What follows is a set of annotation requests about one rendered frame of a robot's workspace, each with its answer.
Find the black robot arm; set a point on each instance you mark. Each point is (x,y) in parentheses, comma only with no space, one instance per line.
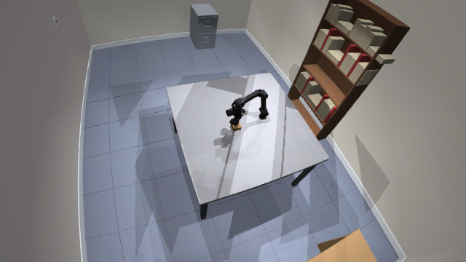
(240,102)

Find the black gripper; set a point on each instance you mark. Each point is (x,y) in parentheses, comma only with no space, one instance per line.
(235,120)

